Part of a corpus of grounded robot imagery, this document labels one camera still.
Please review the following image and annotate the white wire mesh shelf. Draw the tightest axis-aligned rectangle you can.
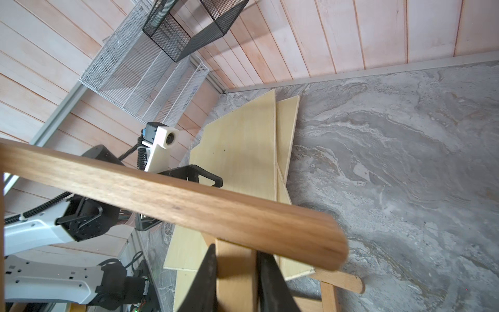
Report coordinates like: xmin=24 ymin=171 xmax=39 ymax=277
xmin=80 ymin=1 xmax=209 ymax=126

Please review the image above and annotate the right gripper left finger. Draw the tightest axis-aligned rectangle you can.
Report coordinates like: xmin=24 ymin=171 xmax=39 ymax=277
xmin=178 ymin=244 xmax=218 ymax=312

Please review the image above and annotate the plywood board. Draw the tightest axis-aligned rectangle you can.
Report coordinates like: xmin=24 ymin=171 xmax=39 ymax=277
xmin=172 ymin=184 xmax=305 ymax=311
xmin=276 ymin=96 xmax=300 ymax=183
xmin=163 ymin=91 xmax=277 ymax=272

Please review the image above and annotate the black wire mesh basket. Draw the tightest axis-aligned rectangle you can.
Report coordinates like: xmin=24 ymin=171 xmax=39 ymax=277
xmin=142 ymin=0 xmax=250 ymax=63

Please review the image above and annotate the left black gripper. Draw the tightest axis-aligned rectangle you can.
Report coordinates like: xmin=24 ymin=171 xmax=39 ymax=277
xmin=134 ymin=163 xmax=224 ymax=231

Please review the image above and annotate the wooden easel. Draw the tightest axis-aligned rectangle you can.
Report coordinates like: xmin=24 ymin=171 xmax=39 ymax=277
xmin=1 ymin=139 xmax=349 ymax=311

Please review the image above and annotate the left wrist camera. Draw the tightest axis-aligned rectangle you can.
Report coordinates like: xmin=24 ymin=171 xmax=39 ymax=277
xmin=141 ymin=122 xmax=179 ymax=174

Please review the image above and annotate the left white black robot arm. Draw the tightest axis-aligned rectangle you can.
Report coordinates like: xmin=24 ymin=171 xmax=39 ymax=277
xmin=5 ymin=192 xmax=159 ymax=311

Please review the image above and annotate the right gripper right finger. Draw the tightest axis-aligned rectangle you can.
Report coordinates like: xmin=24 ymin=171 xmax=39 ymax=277
xmin=257 ymin=252 xmax=300 ymax=312

